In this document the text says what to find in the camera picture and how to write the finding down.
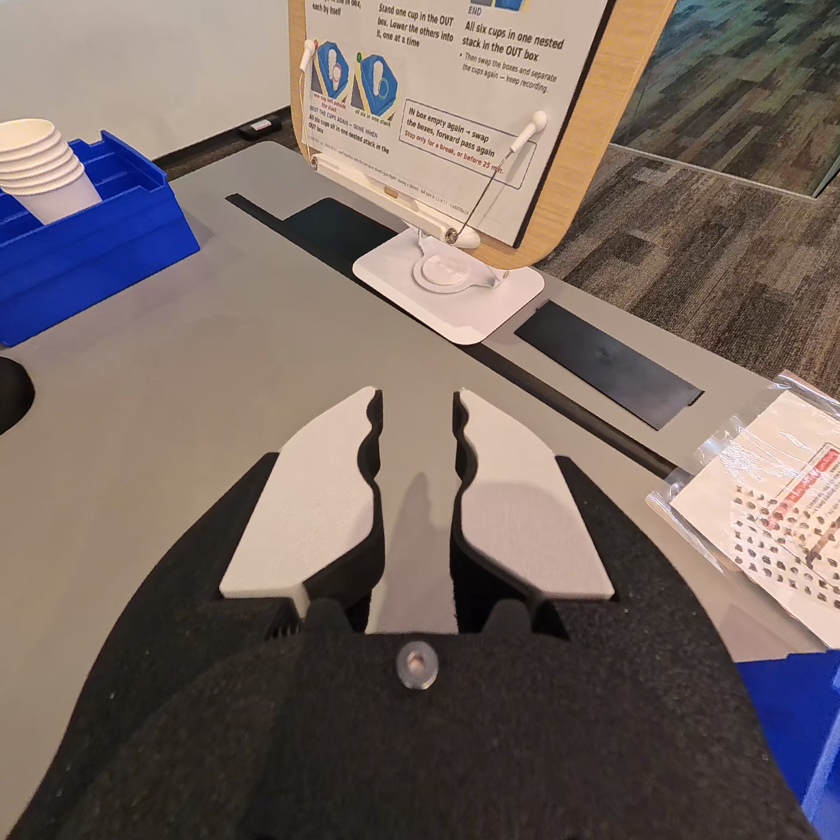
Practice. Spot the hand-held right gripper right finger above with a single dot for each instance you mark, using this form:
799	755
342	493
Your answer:
531	525

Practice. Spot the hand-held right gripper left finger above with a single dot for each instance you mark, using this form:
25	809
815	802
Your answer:
302	525

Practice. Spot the blue plastic bin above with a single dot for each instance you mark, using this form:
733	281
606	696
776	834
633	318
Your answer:
794	722
98	262

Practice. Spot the stack of nested white cups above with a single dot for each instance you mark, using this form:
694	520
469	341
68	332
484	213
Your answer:
39	170

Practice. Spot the paper sheet in plastic sleeve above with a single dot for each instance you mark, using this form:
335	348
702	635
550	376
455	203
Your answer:
754	512

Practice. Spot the wooden document stand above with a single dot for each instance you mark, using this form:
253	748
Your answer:
597	131

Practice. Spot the black device with red label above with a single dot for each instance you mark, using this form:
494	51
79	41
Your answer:
260	127

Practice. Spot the printed instruction sheet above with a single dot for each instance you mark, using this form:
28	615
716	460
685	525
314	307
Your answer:
459	79

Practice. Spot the glass partition panel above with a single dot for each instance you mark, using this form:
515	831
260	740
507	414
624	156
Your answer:
754	79

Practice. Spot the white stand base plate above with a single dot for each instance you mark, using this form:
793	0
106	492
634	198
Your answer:
459	308

